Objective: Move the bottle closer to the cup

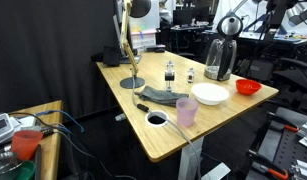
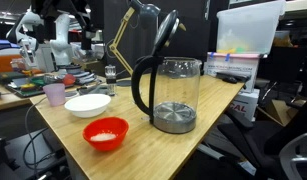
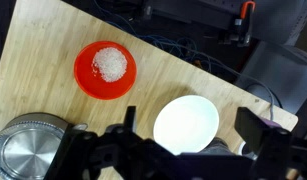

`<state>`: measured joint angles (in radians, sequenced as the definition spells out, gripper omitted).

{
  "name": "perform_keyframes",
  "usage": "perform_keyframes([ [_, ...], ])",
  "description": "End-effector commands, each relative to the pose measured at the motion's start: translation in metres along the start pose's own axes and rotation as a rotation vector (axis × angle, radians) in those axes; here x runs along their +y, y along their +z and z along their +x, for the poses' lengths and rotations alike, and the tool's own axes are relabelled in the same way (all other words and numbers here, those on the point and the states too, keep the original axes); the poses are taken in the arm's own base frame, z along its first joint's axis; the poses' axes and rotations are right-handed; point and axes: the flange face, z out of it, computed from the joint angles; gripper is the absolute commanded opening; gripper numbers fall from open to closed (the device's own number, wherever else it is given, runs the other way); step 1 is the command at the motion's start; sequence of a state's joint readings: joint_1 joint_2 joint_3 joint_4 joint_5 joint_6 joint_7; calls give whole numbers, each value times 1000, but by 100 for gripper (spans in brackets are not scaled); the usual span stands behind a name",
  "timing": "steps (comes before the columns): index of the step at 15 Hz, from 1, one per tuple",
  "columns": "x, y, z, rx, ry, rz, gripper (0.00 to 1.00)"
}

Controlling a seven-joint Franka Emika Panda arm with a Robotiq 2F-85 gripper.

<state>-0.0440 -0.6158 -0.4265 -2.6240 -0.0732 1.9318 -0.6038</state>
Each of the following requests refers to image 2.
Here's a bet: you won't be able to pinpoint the clear square grinder bottle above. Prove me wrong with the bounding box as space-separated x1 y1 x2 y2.
104 64 117 97

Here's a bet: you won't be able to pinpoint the orange red plastic cup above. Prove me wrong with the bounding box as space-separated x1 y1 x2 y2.
62 73 77 87

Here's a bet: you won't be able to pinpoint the pink translucent plastic cup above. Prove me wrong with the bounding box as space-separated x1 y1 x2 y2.
42 82 67 107

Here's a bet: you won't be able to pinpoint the gray folded cloth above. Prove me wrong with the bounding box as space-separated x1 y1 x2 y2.
77 83 109 96

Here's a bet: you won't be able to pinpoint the black curtain backdrop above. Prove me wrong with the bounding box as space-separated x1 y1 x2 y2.
102 0 224 78

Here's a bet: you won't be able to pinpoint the white ceramic bowl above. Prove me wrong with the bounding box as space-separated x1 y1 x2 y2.
64 93 112 119

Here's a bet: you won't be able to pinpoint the white grains pile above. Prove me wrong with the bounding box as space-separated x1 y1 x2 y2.
90 132 117 142

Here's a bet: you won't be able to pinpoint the stack of gray plates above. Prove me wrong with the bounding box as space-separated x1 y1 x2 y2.
72 70 97 85

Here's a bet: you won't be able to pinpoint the red plastic bowl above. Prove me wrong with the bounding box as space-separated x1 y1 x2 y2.
82 116 130 152

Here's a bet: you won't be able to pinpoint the black handheld device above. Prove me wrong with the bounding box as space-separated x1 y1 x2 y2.
215 71 251 85

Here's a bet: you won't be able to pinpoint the clear storage bin pink lid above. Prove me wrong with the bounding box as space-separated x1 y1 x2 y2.
203 51 262 94

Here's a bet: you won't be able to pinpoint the white cardboard box red letters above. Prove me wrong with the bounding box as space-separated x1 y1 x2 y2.
226 88 261 123

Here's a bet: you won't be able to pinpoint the shiny metal bowl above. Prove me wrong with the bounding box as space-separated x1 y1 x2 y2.
44 73 64 84

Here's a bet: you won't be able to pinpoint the black office chair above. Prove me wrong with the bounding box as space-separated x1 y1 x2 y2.
216 99 307 180

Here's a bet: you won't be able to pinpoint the clear storage bin white lid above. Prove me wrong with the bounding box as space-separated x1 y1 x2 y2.
216 0 287 56

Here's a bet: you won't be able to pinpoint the green plastic bowl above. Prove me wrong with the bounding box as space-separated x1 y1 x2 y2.
30 76 47 86

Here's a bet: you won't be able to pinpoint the wooden side table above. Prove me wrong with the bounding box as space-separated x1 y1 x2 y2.
0 71 107 113

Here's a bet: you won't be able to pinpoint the orange box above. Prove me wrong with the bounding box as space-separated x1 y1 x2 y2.
0 54 25 73

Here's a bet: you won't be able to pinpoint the glass electric kettle black handle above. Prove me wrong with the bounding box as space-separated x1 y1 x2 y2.
131 9 203 135

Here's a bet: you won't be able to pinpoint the gray braided lamp cable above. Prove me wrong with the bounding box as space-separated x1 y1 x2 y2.
23 96 49 176

